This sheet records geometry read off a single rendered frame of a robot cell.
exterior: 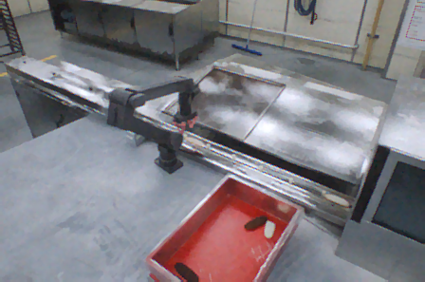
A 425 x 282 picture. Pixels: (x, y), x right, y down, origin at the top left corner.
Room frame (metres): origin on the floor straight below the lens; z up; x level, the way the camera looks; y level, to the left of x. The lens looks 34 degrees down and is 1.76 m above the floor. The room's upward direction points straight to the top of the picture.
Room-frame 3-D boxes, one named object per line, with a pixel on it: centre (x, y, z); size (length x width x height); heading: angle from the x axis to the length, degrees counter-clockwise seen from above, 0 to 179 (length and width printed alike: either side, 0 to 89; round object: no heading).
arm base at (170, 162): (1.08, 0.22, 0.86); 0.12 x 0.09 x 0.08; 47
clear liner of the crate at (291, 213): (0.62, -0.05, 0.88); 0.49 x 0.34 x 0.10; 145
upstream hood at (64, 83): (1.82, 1.04, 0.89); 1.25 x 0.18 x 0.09; 57
